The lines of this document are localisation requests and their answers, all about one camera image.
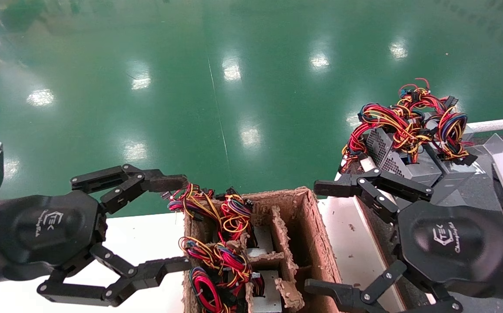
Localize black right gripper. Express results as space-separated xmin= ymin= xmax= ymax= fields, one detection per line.
xmin=304 ymin=167 xmax=503 ymax=313

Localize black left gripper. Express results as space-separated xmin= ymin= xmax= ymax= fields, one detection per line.
xmin=0 ymin=164 xmax=192 ymax=307

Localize brown pulp divider box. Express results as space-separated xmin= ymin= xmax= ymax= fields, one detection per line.
xmin=182 ymin=187 xmax=344 ymax=313

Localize dark gray conveyor belt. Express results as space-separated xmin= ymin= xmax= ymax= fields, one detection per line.
xmin=346 ymin=130 xmax=503 ymax=313

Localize clear plastic guide plates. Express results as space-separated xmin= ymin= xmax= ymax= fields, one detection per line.
xmin=469 ymin=130 xmax=503 ymax=165

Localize white conveyor end bar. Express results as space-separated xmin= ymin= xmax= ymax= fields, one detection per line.
xmin=467 ymin=116 xmax=503 ymax=133

